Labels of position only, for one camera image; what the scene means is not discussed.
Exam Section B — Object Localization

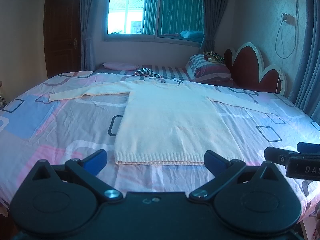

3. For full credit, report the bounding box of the cream knit sweater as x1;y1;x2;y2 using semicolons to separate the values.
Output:
49;80;270;165

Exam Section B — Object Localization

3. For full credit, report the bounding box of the patterned pastel bed quilt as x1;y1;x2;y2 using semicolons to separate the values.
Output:
1;72;319;215

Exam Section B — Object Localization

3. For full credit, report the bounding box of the blue curtain far right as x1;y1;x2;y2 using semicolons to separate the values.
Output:
289;0;319;123

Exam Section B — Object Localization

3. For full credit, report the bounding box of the striped folded pillow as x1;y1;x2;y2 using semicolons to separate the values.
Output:
185;54;234;87

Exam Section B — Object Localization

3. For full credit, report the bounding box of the red white heart headboard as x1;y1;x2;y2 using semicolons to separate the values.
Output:
223;42;287;95

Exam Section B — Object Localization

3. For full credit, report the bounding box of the striped bed sheet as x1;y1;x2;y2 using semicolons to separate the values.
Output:
95;63;195;82

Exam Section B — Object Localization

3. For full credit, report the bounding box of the pink flat pillow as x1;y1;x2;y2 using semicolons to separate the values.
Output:
103;62;139;71

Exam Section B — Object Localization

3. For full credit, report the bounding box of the red black striped garment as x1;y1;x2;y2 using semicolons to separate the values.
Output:
133;68;162;78

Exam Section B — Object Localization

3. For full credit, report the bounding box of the gold patterned bag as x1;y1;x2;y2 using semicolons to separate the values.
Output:
203;51;225;64

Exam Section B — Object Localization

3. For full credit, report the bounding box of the dark wooden door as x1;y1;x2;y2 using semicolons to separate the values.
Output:
43;0;81;78

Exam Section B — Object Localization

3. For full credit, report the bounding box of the window with teal curtain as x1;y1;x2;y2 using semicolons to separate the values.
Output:
103;0;204;44

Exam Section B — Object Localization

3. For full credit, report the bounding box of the grey right window curtain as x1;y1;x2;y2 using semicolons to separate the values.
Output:
201;0;228;51

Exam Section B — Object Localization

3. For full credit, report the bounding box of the grey left curtain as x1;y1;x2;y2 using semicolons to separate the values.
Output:
80;0;99;72

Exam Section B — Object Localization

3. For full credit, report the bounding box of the white charging cable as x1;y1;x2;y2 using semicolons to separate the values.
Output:
274;0;301;91

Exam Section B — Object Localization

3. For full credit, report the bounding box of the wall power socket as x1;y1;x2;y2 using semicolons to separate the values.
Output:
281;13;296;26

